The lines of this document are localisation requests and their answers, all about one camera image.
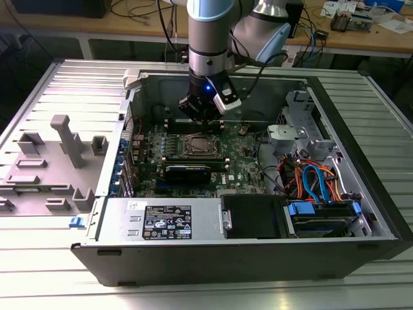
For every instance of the grey device on desk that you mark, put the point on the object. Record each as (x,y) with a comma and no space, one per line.
(364,22)

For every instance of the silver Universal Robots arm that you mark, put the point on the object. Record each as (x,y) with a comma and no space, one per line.
(209,32)

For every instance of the printed white papers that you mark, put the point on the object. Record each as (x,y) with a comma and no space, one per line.
(338,8)

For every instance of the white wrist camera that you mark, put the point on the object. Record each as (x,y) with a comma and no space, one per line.
(227,97)

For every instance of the hard disk in blue carrier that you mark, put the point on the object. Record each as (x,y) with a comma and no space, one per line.
(322,223)

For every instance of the plain white sheet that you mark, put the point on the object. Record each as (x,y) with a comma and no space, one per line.
(397,26)

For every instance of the open black PC case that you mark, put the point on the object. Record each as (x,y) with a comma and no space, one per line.
(226,264)

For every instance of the small black box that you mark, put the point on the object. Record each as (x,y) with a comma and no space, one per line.
(321,34)

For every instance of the black monitor stand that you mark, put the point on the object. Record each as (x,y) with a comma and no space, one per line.
(295,16)

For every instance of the black RAM slot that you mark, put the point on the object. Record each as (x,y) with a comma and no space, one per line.
(172,130)
(193,158)
(172,122)
(219,168)

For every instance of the grey plastic parts rack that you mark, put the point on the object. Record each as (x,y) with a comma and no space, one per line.
(48,168)

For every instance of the green motherboard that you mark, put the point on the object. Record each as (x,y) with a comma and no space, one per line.
(238,174)

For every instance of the black graphics card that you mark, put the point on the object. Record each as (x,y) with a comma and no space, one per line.
(187,176)

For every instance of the blue plastic case latch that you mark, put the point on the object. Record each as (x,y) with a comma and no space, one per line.
(77,222)

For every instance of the round coin cell battery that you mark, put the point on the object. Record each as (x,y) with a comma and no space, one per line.
(242,130)

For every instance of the silver metal latch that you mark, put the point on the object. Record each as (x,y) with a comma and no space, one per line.
(226,219)

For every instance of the silver metal drive cage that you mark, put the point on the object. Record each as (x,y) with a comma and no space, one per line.
(297,109)

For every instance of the finned heatsink on desk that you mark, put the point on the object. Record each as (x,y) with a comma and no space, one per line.
(340,21)

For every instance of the wooden desk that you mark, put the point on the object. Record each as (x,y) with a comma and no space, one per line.
(355,43)

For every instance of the silver power supply with label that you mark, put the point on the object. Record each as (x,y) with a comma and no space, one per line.
(200,223)

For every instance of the thin metal locking lever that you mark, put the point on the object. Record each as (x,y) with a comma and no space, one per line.
(197,133)
(206,155)

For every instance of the silver CPU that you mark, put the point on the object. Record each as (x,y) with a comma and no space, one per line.
(202,144)

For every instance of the black box on desk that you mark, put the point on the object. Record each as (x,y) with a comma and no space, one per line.
(64,8)

